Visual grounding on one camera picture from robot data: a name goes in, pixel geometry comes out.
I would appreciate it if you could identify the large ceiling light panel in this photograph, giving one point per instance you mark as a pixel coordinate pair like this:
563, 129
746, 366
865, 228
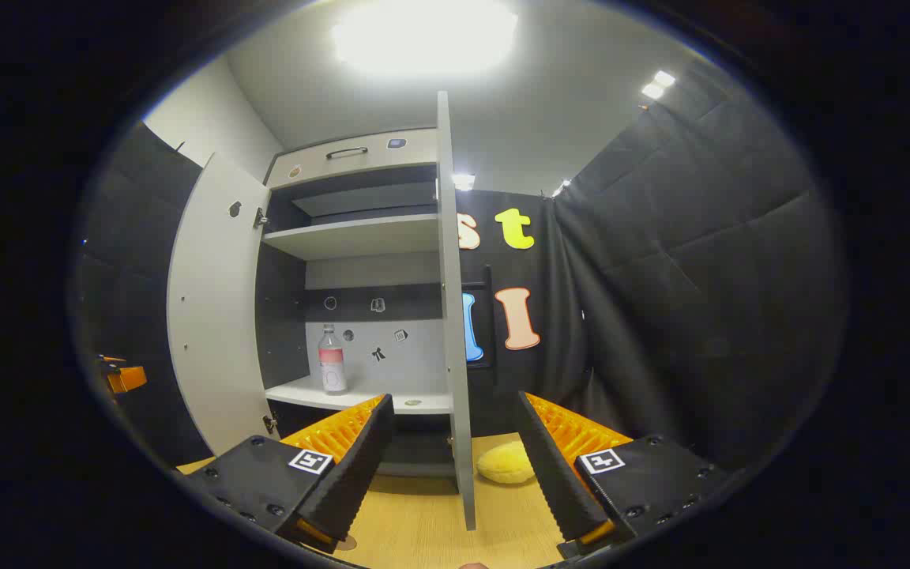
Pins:
423, 35

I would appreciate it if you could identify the grey cabinet door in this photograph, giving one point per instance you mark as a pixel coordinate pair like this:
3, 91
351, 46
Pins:
455, 356
218, 316

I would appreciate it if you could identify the grey cabinet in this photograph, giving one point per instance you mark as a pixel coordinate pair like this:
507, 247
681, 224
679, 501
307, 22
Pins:
360, 235

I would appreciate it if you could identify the grey cabinet drawer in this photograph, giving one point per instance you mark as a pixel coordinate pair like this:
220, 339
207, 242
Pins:
360, 154

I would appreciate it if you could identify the clear plastic bottle pink label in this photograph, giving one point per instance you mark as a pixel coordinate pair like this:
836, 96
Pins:
332, 371

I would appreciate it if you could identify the small ceiling light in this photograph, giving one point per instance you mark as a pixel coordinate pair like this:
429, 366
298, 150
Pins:
464, 182
652, 91
664, 78
562, 188

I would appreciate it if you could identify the black backdrop cloth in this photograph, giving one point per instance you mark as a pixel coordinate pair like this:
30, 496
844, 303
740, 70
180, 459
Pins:
558, 316

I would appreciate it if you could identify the round brown coaster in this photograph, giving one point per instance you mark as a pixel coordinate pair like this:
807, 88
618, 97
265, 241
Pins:
347, 543

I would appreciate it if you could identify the yellow plush toy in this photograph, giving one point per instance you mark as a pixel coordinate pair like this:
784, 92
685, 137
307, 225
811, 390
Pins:
502, 465

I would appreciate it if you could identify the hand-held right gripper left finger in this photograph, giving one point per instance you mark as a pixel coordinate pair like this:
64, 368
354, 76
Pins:
352, 474

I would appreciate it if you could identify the black quilted cloth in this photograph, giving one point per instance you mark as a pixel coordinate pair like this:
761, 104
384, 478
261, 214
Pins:
700, 276
131, 276

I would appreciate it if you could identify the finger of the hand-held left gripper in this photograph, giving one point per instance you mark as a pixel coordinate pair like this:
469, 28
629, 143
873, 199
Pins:
129, 380
111, 359

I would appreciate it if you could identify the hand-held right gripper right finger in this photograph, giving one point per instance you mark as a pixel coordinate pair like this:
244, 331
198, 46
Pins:
554, 474

